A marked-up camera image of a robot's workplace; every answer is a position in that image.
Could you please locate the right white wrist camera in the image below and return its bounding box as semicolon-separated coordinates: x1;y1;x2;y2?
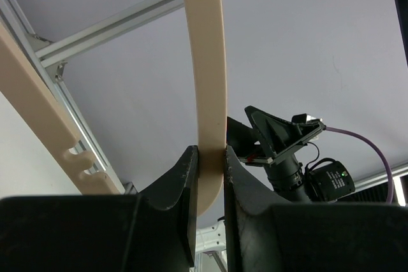
291;113;323;124

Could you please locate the aluminium right floor rail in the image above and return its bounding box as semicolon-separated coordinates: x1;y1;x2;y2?
1;0;136;194

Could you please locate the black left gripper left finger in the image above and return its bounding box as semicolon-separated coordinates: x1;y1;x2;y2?
136;146;198;266

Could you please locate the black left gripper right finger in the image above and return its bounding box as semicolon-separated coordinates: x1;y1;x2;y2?
224;146;285;271

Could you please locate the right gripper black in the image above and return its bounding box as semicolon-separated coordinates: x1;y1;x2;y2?
226;106;356;203

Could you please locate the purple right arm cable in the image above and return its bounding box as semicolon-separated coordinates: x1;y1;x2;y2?
323;127;396;204

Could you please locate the beige hanger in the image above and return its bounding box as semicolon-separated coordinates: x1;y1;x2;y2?
1;0;227;215

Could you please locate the aluminium top hanging rail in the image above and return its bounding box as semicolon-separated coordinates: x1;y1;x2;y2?
35;0;184;68

